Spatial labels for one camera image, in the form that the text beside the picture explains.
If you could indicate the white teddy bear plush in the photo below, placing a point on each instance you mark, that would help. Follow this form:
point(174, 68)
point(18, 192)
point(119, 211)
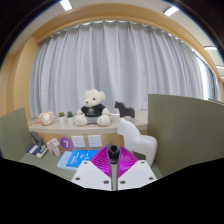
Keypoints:
point(93, 100)

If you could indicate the small potted plant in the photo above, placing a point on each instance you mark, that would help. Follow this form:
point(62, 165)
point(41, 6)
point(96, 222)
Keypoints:
point(61, 119)
point(70, 119)

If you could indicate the round purple sign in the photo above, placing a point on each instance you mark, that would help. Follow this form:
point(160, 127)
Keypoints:
point(66, 144)

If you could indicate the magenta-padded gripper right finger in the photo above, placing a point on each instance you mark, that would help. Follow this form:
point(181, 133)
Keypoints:
point(140, 173)

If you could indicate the round orange-white plush toy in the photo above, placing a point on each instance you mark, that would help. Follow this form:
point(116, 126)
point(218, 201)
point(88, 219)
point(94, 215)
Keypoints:
point(46, 118)

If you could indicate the black horse figure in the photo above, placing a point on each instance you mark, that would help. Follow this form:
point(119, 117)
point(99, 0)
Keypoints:
point(125, 111)

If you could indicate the pink horse figure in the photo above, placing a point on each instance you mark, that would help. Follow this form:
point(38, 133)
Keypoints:
point(53, 146)

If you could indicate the wooden window ledge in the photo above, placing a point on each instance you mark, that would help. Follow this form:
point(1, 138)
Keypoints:
point(66, 128)

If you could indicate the light grey curtain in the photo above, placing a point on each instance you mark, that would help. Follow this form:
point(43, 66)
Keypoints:
point(116, 60)

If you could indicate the green desk partition panel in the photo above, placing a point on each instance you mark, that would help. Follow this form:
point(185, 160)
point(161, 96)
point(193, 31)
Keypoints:
point(218, 101)
point(186, 133)
point(13, 136)

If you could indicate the ceiling lights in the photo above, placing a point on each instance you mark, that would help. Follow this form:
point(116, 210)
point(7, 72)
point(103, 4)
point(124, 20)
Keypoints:
point(66, 4)

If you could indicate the dark book stack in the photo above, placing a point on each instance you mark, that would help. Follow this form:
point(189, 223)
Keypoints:
point(36, 151)

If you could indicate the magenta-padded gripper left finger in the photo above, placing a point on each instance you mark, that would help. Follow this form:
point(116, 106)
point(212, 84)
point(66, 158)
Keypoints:
point(88, 173)

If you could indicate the dark grey horse figure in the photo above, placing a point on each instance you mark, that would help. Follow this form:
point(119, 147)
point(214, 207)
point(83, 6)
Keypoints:
point(36, 138)

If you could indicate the small black charger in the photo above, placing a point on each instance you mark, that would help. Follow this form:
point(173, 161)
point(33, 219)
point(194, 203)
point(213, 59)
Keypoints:
point(114, 151)

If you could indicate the white wall socket plate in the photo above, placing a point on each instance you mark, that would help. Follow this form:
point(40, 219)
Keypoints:
point(94, 141)
point(78, 141)

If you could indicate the large white horse figure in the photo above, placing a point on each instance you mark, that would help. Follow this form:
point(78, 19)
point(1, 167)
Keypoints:
point(140, 143)

